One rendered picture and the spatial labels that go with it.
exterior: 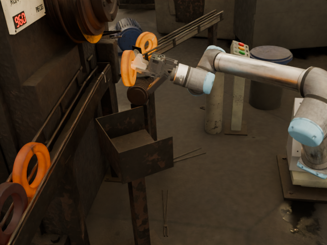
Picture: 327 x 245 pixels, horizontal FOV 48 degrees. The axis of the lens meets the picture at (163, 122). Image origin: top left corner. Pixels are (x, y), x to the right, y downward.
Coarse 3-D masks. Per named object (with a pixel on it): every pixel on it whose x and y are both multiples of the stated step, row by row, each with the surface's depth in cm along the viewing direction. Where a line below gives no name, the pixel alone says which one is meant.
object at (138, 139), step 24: (96, 120) 141; (120, 120) 148; (144, 120) 153; (120, 144) 147; (144, 144) 147; (168, 144) 130; (120, 168) 126; (144, 168) 130; (168, 168) 136; (144, 192) 153; (144, 216) 160; (144, 240) 167
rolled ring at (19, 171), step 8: (32, 144) 120; (40, 144) 124; (24, 152) 117; (32, 152) 119; (40, 152) 124; (48, 152) 129; (16, 160) 115; (24, 160) 115; (40, 160) 128; (48, 160) 130; (16, 168) 114; (24, 168) 115; (40, 168) 129; (16, 176) 114; (24, 176) 116; (40, 176) 128; (24, 184) 116; (32, 184) 125; (32, 192) 121
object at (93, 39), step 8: (64, 0) 142; (72, 0) 141; (64, 8) 144; (72, 8) 143; (64, 16) 147; (72, 16) 146; (72, 24) 150; (80, 24) 150; (72, 32) 154; (80, 32) 152; (80, 40) 164; (88, 40) 159; (96, 40) 170
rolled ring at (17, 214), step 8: (0, 184) 107; (8, 184) 107; (16, 184) 110; (0, 192) 103; (8, 192) 106; (16, 192) 110; (24, 192) 115; (0, 200) 103; (16, 200) 114; (24, 200) 115; (0, 208) 103; (16, 208) 115; (24, 208) 115; (16, 216) 114; (16, 224) 113; (0, 232) 103; (8, 232) 109; (0, 240) 103
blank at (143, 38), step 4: (144, 32) 214; (148, 32) 214; (140, 36) 211; (144, 36) 211; (148, 36) 214; (152, 36) 216; (140, 40) 210; (144, 40) 212; (148, 40) 218; (152, 40) 217; (156, 40) 220; (136, 44) 212; (140, 44) 211; (144, 44) 213; (152, 44) 218; (156, 44) 221; (144, 48) 214; (148, 48) 220; (152, 48) 219; (144, 52) 216; (148, 56) 219
